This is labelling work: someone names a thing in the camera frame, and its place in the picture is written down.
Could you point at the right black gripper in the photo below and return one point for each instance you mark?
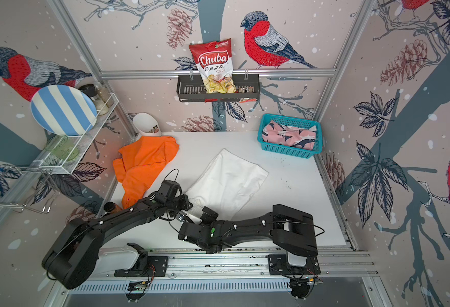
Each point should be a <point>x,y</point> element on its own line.
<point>209,221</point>

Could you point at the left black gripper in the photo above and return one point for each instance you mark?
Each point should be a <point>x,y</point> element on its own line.
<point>187,205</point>

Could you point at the white cloth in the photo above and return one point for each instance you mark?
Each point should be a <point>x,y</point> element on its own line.
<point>226,186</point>

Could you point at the pink shark print shorts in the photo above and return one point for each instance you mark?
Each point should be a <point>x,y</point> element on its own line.
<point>289,136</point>

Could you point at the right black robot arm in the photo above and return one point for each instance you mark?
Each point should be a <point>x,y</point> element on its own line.
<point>288,228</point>

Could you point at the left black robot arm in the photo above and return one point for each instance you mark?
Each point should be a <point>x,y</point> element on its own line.
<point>73,257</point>

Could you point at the orange cloth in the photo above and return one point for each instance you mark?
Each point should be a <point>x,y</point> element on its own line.
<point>141,163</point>

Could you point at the white patterned cup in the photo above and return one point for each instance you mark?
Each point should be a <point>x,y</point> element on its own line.
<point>146,125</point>

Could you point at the green glass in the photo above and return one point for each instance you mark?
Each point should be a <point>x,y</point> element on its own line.
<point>62,147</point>

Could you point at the teal plastic basket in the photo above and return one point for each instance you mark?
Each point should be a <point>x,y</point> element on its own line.
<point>295,122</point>

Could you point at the dark lid spice jar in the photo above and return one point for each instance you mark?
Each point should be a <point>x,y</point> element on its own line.
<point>91,91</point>

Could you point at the blue white striped plate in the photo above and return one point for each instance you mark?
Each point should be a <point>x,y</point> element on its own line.
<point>63,110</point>

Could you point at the red Chuba chips bag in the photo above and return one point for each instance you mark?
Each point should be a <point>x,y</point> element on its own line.
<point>215,65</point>

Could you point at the aluminium front rail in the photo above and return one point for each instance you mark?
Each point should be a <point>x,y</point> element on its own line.
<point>238,263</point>

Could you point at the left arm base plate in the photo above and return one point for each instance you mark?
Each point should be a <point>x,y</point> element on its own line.
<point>145,266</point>

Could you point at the brown bottle by wall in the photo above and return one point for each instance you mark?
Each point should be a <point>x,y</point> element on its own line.
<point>111,208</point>

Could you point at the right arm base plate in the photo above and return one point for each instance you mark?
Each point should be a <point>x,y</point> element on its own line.
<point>291,265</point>

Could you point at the black wire wall basket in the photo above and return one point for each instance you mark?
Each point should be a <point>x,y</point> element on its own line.
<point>238,88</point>

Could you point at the clear acrylic wall shelf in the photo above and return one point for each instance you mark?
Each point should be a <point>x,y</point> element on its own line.
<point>48,161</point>

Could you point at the metal wire wall hooks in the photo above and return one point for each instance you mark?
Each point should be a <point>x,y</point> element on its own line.
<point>27,189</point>

